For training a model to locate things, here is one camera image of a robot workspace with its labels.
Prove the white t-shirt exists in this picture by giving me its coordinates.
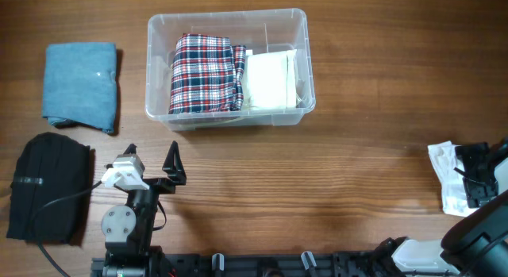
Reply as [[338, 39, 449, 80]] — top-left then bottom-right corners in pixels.
[[427, 141, 476, 217]]

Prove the blue denim cloth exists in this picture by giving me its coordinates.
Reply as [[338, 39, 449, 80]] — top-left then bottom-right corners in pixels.
[[42, 42, 117, 134]]

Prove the black cloth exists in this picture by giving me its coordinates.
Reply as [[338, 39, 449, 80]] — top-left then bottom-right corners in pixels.
[[6, 133, 91, 244]]

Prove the red plaid shirt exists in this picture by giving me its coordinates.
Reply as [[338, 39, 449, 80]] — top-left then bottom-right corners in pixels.
[[168, 33, 247, 114]]

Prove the cream cloth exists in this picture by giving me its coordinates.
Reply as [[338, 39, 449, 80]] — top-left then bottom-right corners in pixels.
[[238, 49, 301, 111]]

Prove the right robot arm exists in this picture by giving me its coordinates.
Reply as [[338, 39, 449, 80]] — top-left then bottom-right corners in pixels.
[[367, 139, 507, 276]]

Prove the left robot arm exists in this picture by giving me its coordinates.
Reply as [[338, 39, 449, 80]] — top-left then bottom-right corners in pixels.
[[93, 141, 187, 277]]

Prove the clear plastic storage container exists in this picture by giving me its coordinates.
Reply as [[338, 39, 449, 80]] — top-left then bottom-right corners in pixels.
[[144, 8, 316, 131]]

